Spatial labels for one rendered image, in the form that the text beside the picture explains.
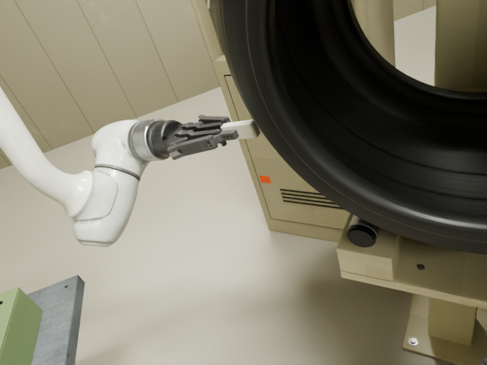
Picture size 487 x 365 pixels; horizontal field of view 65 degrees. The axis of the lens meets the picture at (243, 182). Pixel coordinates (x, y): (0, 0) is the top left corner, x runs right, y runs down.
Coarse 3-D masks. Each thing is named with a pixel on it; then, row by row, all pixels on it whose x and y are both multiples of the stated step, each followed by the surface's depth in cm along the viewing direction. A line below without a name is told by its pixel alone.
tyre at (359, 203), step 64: (256, 0) 38; (320, 0) 64; (256, 64) 44; (320, 64) 68; (384, 64) 68; (320, 128) 63; (384, 128) 70; (448, 128) 68; (320, 192) 53; (384, 192) 50; (448, 192) 60
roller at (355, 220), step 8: (352, 224) 59; (360, 224) 58; (368, 224) 58; (352, 232) 59; (360, 232) 58; (368, 232) 58; (376, 232) 58; (352, 240) 60; (360, 240) 59; (368, 240) 58
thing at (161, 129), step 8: (168, 120) 78; (152, 128) 79; (160, 128) 77; (168, 128) 78; (176, 128) 79; (152, 136) 78; (160, 136) 76; (168, 136) 78; (184, 136) 75; (152, 144) 78; (160, 144) 77; (168, 144) 75; (160, 152) 79
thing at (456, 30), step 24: (456, 0) 65; (480, 0) 63; (456, 24) 67; (480, 24) 66; (456, 48) 70; (480, 48) 68; (456, 72) 72; (480, 72) 70; (432, 312) 123; (456, 312) 118; (432, 336) 131; (456, 336) 125
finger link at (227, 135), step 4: (224, 132) 70; (228, 132) 69; (232, 132) 69; (236, 132) 69; (216, 136) 70; (220, 136) 70; (224, 136) 70; (228, 136) 69; (232, 136) 69; (236, 136) 69; (208, 140) 70; (216, 140) 70; (220, 140) 71; (212, 144) 70; (216, 144) 70
